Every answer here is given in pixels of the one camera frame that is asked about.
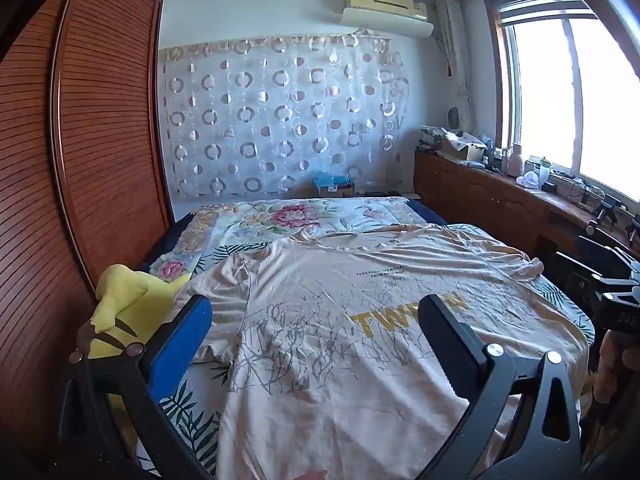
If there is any yellow plush toy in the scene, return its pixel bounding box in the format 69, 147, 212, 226
77, 264, 193, 411

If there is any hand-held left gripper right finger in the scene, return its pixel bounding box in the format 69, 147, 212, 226
417, 294, 583, 480

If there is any white air deflector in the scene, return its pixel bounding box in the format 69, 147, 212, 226
340, 6, 434, 38

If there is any leaf print bed sheet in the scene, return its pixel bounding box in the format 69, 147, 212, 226
135, 230, 596, 480

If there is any beige printed T-shirt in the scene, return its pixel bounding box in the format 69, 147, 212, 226
172, 222, 591, 480

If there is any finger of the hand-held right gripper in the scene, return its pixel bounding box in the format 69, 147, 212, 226
586, 197, 640, 241
552, 234, 633, 306

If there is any wooden framed window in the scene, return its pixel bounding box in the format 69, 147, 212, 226
482, 0, 640, 206

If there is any hanging patterned window curtain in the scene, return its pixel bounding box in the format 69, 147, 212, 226
435, 0, 476, 133

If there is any person's right hand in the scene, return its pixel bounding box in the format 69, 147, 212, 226
599, 332, 640, 405

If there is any long wooden cabinet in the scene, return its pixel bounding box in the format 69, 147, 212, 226
414, 150, 640, 281

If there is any sheer circle-pattern curtain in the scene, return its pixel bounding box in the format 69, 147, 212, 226
159, 34, 418, 200

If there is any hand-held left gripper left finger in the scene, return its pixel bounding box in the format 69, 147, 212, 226
56, 294, 215, 480

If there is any wooden slatted wardrobe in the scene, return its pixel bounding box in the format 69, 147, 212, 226
0, 0, 176, 480

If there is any floral quilt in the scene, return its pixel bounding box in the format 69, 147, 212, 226
150, 196, 418, 281

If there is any pale pink bottle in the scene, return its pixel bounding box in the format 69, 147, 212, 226
507, 144, 526, 178

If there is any cardboard box with blue bags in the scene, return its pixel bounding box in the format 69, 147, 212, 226
312, 170, 357, 198

